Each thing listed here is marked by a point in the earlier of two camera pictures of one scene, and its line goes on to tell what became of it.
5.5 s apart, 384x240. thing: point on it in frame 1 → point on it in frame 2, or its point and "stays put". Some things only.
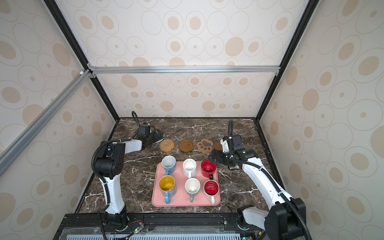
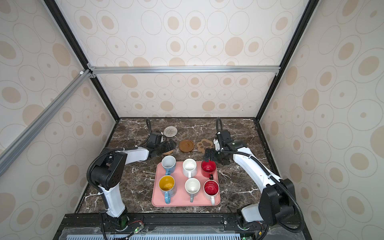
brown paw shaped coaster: [205, 146] stays put
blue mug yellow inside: [167, 185] stays put
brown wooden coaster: [186, 145] stays put
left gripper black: [157, 139] → [166, 144]
